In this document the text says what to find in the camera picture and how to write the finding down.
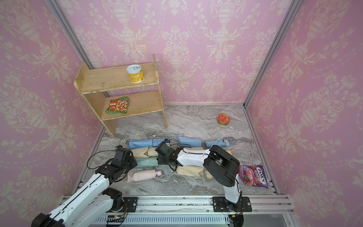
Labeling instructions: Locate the wooden two-tier shelf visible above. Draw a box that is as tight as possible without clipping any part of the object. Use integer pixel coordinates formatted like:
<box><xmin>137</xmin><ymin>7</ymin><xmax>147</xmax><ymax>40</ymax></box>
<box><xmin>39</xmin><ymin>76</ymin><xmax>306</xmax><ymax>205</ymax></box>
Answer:
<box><xmin>73</xmin><ymin>54</ymin><xmax>168</xmax><ymax>139</ymax></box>

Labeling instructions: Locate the beige sleeved umbrella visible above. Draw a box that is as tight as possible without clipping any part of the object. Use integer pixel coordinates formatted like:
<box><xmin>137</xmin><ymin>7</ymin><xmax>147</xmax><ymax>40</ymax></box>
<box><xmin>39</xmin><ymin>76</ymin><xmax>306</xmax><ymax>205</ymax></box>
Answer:
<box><xmin>176</xmin><ymin>166</ymin><xmax>204</xmax><ymax>177</ymax></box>
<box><xmin>147</xmin><ymin>147</ymin><xmax>158</xmax><ymax>157</ymax></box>

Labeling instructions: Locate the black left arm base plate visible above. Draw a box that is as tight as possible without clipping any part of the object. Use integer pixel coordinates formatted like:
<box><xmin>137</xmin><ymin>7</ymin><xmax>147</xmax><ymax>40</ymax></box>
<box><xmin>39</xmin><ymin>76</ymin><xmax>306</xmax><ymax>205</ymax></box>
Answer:
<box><xmin>111</xmin><ymin>197</ymin><xmax>138</xmax><ymax>213</ymax></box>

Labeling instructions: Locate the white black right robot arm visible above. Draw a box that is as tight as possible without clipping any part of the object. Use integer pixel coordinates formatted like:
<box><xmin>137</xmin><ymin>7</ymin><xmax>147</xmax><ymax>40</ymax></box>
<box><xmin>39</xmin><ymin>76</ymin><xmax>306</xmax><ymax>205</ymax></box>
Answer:
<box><xmin>155</xmin><ymin>142</ymin><xmax>243</xmax><ymax>213</ymax></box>

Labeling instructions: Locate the purple candy bag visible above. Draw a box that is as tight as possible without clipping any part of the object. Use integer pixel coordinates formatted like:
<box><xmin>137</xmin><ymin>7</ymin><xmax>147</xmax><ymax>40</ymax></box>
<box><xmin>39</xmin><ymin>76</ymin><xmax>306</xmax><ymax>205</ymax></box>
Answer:
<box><xmin>239</xmin><ymin>165</ymin><xmax>268</xmax><ymax>188</ymax></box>

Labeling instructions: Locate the aluminium corner frame post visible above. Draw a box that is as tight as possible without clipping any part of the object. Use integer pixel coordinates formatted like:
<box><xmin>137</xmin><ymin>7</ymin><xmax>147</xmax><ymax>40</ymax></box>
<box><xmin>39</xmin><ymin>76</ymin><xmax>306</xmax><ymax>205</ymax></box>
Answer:
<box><xmin>244</xmin><ymin>0</ymin><xmax>303</xmax><ymax>109</ymax></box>
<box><xmin>46</xmin><ymin>0</ymin><xmax>94</xmax><ymax>70</ymax></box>

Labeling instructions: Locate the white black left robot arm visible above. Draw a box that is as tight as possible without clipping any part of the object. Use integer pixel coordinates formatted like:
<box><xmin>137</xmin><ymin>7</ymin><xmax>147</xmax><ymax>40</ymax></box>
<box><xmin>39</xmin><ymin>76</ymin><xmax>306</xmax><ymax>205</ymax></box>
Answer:
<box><xmin>31</xmin><ymin>145</ymin><xmax>137</xmax><ymax>227</ymax></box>

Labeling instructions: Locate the yellow cup noodle container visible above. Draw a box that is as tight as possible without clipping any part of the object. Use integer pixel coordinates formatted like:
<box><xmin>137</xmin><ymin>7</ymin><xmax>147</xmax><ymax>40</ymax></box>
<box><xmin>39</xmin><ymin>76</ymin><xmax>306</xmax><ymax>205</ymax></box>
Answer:
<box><xmin>126</xmin><ymin>64</ymin><xmax>144</xmax><ymax>83</ymax></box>

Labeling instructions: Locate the light blue umbrella sleeve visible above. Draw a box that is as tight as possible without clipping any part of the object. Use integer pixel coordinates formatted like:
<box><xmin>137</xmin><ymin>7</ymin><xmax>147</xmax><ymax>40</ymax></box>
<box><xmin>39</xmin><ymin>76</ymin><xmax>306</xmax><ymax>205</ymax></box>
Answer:
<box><xmin>129</xmin><ymin>139</ymin><xmax>155</xmax><ymax>149</ymax></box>
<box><xmin>178</xmin><ymin>136</ymin><xmax>202</xmax><ymax>148</ymax></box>

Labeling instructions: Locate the aluminium corner frame post left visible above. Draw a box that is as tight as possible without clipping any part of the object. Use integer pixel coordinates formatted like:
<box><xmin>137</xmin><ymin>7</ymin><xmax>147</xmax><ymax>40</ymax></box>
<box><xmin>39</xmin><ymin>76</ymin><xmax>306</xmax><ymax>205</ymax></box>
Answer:
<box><xmin>46</xmin><ymin>0</ymin><xmax>94</xmax><ymax>70</ymax></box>

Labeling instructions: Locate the mint green sleeved umbrella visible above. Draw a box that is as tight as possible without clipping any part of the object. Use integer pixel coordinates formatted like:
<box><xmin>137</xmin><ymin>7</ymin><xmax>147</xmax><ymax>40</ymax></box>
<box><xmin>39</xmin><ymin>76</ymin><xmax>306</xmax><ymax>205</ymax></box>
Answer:
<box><xmin>136</xmin><ymin>157</ymin><xmax>159</xmax><ymax>168</ymax></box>

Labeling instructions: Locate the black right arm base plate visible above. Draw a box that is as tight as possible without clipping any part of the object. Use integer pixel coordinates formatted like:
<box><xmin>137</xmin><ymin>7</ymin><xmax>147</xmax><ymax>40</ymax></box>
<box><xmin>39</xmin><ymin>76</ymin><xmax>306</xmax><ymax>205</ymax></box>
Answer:
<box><xmin>211</xmin><ymin>196</ymin><xmax>252</xmax><ymax>213</ymax></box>

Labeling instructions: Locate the round gold red candy tin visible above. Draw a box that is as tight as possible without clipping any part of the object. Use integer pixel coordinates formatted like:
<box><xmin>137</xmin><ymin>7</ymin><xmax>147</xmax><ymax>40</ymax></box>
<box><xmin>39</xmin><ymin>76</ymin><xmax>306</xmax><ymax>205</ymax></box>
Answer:
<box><xmin>217</xmin><ymin>113</ymin><xmax>231</xmax><ymax>126</ymax></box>

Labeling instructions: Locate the aluminium corner frame post right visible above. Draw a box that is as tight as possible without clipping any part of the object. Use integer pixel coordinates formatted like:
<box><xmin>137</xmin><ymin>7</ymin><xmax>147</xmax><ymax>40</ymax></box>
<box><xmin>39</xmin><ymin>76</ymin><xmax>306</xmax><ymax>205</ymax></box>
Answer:
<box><xmin>244</xmin><ymin>0</ymin><xmax>303</xmax><ymax>109</ymax></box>

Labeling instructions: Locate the green orange snack packet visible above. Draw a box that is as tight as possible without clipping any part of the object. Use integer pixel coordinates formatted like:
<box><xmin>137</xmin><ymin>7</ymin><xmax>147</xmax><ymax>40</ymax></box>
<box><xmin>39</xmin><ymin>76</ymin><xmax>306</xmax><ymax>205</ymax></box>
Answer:
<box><xmin>105</xmin><ymin>96</ymin><xmax>130</xmax><ymax>115</ymax></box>

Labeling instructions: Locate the pink sleeved umbrella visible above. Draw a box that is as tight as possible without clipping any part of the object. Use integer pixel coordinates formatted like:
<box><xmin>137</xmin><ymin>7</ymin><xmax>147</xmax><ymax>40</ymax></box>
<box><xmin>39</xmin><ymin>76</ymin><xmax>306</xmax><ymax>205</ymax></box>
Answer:
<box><xmin>126</xmin><ymin>169</ymin><xmax>163</xmax><ymax>183</ymax></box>

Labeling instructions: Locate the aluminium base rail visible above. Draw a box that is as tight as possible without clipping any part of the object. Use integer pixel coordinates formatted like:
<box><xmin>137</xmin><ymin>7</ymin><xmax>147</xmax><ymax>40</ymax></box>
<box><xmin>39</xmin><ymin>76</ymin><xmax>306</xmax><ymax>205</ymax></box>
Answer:
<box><xmin>50</xmin><ymin>194</ymin><xmax>298</xmax><ymax>227</ymax></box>

